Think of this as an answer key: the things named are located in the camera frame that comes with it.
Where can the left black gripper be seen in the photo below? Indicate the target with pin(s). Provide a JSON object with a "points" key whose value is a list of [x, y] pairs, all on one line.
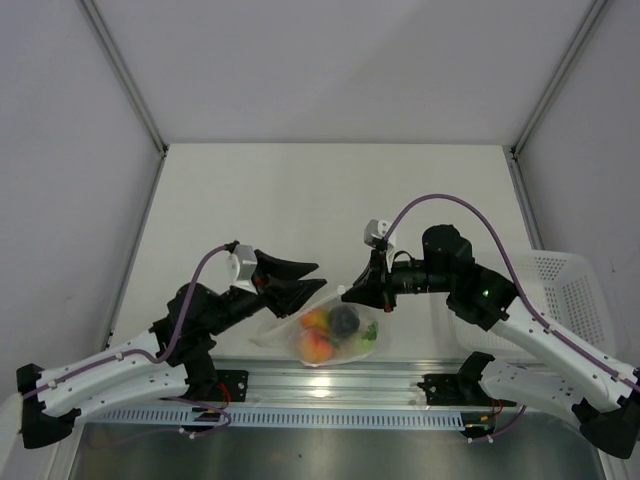
{"points": [[284, 297]]}

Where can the left aluminium corner post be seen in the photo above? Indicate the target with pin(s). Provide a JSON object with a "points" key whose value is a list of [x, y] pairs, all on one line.
{"points": [[121, 71]]}

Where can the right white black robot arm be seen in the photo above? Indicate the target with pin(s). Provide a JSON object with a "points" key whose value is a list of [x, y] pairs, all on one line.
{"points": [[486, 299]]}

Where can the green leafy vegetable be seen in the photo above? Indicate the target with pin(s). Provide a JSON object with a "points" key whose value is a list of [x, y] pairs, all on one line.
{"points": [[370, 335]]}

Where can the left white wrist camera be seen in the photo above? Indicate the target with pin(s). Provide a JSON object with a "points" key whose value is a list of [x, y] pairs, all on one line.
{"points": [[242, 264]]}

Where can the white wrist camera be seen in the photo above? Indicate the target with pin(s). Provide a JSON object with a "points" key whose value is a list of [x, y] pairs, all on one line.
{"points": [[377, 236], [242, 264]]}

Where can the aluminium rail frame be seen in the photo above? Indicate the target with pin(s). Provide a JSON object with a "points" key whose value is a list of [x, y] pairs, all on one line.
{"points": [[320, 382]]}

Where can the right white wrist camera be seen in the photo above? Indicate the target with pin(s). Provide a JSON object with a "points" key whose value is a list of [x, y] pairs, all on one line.
{"points": [[377, 236]]}

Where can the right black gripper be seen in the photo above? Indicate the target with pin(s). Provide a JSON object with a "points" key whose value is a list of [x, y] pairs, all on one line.
{"points": [[375, 287]]}

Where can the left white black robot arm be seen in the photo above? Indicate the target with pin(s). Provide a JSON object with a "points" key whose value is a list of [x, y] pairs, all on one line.
{"points": [[170, 360]]}

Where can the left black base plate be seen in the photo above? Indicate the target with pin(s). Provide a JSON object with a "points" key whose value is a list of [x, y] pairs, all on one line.
{"points": [[229, 386]]}

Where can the right aluminium corner post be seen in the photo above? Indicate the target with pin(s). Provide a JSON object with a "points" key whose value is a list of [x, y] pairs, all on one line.
{"points": [[568, 61]]}

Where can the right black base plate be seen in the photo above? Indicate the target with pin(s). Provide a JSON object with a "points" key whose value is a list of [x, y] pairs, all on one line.
{"points": [[455, 390]]}

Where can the white slotted cable duct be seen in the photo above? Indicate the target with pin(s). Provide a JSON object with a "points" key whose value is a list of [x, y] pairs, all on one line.
{"points": [[191, 416]]}

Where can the aluminium corner post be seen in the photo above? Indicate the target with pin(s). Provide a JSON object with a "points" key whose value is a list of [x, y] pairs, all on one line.
{"points": [[568, 61], [121, 71]]}

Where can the green orange mango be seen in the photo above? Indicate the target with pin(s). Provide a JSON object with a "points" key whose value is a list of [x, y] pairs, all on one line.
{"points": [[316, 318]]}

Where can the clear zip top bag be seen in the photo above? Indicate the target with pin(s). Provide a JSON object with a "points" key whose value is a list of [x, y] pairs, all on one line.
{"points": [[326, 333]]}

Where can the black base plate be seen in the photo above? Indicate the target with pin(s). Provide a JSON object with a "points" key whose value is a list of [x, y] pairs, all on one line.
{"points": [[455, 390], [229, 386]]}

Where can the dark purple fruit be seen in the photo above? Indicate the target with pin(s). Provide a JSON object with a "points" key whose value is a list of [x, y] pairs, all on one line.
{"points": [[343, 321]]}

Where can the white perforated plastic basket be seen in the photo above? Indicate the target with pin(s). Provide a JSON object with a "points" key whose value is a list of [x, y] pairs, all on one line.
{"points": [[560, 285]]}

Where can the orange peach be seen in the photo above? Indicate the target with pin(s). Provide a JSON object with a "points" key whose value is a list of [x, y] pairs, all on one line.
{"points": [[315, 347]]}

